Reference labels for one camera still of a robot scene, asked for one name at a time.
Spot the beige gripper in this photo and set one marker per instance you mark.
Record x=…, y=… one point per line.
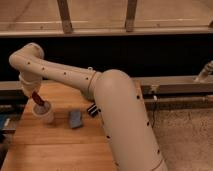
x=29, y=88

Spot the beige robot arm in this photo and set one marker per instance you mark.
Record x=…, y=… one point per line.
x=122, y=109

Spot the white ceramic cup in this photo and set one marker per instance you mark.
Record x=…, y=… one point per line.
x=44, y=113

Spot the blue sponge block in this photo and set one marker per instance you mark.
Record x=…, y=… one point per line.
x=75, y=119

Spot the black striped box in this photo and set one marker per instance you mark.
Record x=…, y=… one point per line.
x=93, y=110

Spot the metal window rail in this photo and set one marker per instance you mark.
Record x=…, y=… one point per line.
x=109, y=32

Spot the beige hose fitting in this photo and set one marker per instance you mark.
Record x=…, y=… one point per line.
x=205, y=72

